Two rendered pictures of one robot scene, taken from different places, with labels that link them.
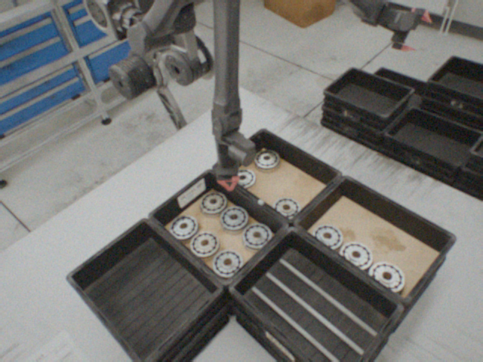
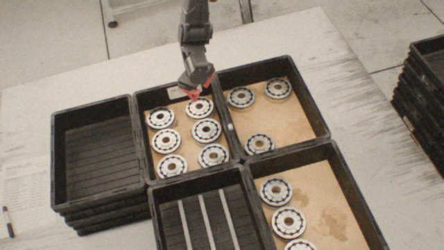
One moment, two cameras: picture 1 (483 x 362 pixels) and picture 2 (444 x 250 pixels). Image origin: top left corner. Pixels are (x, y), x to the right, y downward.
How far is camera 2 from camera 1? 0.51 m
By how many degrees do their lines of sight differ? 22
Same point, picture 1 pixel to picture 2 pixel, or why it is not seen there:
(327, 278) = (249, 228)
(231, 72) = not seen: outside the picture
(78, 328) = not seen: hidden behind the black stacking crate
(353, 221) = (317, 189)
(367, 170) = (386, 146)
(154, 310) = (98, 173)
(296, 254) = (239, 192)
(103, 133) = not seen: hidden behind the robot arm
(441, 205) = (434, 219)
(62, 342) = (46, 162)
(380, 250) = (320, 230)
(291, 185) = (285, 125)
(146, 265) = (116, 135)
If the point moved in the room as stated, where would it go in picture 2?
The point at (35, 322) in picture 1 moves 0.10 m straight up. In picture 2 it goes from (40, 137) to (29, 123)
